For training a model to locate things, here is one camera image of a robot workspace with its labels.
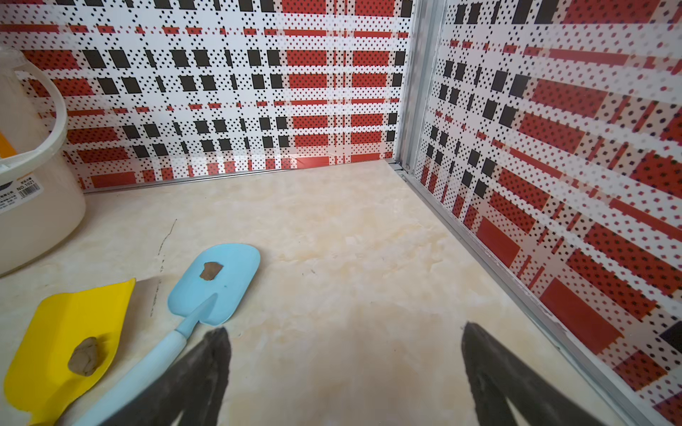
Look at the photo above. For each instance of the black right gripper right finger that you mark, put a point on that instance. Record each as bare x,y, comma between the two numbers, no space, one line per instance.
499,380

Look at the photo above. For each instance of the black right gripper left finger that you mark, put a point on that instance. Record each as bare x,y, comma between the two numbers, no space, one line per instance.
190,392

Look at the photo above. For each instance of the soil lump on blue trowel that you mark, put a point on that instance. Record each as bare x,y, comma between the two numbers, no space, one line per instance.
211,271

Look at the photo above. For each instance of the light blue hand trowel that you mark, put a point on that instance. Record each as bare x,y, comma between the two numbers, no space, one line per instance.
196,301

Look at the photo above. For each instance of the yellow trowel wooden handle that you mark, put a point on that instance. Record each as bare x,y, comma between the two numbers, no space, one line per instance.
38,381

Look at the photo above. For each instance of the beige plastic bucket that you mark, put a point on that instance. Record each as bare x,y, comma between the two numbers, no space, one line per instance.
41,203

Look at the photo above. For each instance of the soil lump on yellow trowel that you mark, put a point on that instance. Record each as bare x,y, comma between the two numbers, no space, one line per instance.
84,360

